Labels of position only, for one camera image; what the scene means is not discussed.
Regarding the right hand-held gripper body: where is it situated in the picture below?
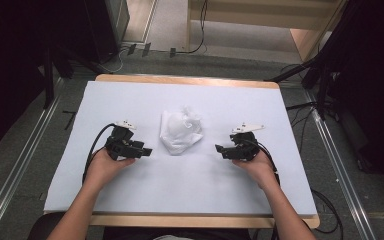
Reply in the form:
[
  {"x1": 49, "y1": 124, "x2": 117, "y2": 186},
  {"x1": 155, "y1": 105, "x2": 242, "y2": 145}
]
[{"x1": 229, "y1": 122, "x2": 266, "y2": 162}]

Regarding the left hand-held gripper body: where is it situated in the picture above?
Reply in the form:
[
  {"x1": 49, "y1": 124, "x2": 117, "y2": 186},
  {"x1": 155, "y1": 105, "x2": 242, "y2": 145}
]
[{"x1": 104, "y1": 120, "x2": 146, "y2": 161}]

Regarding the white mesh laundry bag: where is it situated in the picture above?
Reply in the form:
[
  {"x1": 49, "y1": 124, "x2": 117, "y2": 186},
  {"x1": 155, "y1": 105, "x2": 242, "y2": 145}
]
[{"x1": 159, "y1": 105, "x2": 205, "y2": 157}]

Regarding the person's right hand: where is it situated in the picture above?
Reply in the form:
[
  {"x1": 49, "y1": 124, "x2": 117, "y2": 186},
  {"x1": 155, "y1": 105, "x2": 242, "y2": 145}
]
[{"x1": 231, "y1": 149, "x2": 278, "y2": 190}]

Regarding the person's left hand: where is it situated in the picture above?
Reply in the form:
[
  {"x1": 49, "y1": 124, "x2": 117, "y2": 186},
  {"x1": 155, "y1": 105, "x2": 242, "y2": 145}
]
[{"x1": 84, "y1": 148, "x2": 137, "y2": 189}]

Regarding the white table mat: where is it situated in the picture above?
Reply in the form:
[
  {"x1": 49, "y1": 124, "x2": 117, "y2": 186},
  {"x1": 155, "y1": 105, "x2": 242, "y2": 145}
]
[{"x1": 43, "y1": 80, "x2": 319, "y2": 217}]

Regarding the wooden table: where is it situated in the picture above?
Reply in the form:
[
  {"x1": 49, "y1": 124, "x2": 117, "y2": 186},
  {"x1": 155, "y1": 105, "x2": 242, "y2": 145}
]
[{"x1": 88, "y1": 73, "x2": 321, "y2": 230}]

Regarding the person's dark clothing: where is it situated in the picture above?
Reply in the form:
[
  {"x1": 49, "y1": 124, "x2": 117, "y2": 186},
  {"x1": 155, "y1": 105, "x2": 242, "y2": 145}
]
[{"x1": 102, "y1": 226, "x2": 253, "y2": 240}]

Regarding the black metal stand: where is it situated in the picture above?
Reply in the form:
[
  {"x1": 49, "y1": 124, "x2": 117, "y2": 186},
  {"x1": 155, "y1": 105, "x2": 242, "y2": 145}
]
[{"x1": 41, "y1": 43, "x2": 78, "y2": 110}]

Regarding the black tripod stand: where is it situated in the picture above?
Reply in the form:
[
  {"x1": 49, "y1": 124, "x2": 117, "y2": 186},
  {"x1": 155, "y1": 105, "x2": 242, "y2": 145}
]
[{"x1": 264, "y1": 0, "x2": 384, "y2": 188}]

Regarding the black cabinet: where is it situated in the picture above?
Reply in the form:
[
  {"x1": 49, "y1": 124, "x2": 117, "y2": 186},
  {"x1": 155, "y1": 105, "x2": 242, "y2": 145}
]
[{"x1": 81, "y1": 0, "x2": 131, "y2": 65}]

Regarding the light wooden shelf unit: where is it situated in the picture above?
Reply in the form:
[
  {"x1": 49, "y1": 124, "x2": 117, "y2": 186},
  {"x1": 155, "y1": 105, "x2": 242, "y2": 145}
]
[{"x1": 185, "y1": 0, "x2": 349, "y2": 63}]

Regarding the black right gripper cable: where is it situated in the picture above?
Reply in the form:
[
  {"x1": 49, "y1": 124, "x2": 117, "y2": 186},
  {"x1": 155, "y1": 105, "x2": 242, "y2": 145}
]
[{"x1": 246, "y1": 139, "x2": 282, "y2": 186}]

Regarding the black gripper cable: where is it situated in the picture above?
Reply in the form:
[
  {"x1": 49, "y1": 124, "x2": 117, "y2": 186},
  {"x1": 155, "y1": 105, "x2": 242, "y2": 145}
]
[
  {"x1": 81, "y1": 122, "x2": 117, "y2": 185},
  {"x1": 246, "y1": 139, "x2": 282, "y2": 186}
]

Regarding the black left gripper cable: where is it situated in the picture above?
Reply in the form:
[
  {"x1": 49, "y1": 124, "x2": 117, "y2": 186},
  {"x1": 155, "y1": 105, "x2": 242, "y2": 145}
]
[{"x1": 81, "y1": 122, "x2": 117, "y2": 185}]

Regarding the white floor cable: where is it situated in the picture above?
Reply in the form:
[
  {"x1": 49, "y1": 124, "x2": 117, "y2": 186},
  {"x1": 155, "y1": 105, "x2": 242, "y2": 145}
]
[{"x1": 102, "y1": 47, "x2": 129, "y2": 74}]

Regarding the metal floor rail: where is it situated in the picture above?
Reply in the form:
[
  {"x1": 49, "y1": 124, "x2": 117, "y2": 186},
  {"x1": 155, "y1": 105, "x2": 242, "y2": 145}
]
[
  {"x1": 0, "y1": 77, "x2": 65, "y2": 240},
  {"x1": 303, "y1": 89, "x2": 378, "y2": 240}
]

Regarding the black floor cable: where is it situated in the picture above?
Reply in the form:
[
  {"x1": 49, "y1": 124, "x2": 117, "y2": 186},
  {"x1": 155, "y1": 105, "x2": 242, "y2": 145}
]
[{"x1": 309, "y1": 188, "x2": 344, "y2": 235}]

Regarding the black hanging cable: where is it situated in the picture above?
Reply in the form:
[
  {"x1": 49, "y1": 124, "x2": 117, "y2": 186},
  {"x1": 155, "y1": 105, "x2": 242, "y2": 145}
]
[{"x1": 175, "y1": 0, "x2": 210, "y2": 55}]

